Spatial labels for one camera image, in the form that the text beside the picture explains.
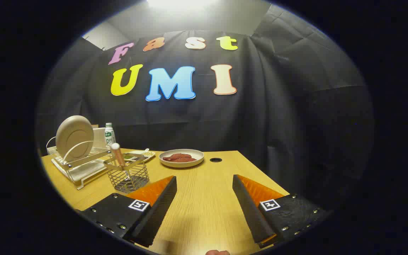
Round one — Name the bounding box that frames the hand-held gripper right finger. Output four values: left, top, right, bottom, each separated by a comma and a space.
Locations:
232, 174, 332, 248

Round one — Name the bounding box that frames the metal wire basket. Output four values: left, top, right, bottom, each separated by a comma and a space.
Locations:
104, 153, 150, 193

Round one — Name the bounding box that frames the white divided tray of beans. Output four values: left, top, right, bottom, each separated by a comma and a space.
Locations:
123, 149, 156, 163

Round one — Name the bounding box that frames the white bottle with green label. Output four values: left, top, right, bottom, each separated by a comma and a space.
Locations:
104, 123, 116, 147

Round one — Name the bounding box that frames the white plate holding meat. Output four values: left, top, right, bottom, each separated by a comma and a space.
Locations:
159, 149, 205, 168

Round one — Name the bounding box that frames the beige round plate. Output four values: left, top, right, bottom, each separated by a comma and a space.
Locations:
55, 115, 95, 163

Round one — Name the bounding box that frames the black backdrop cloth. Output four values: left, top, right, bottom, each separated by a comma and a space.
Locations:
36, 5, 374, 213

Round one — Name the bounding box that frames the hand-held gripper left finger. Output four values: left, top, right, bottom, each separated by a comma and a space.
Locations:
78, 175, 177, 248

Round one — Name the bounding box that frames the spoon with pink checked handle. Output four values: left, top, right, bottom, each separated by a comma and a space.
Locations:
110, 143, 132, 181

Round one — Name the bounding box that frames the white wire dish rack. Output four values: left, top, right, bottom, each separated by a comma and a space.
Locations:
46, 136, 119, 190

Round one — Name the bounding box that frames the white toaster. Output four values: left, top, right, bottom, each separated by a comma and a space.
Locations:
93, 127, 107, 147

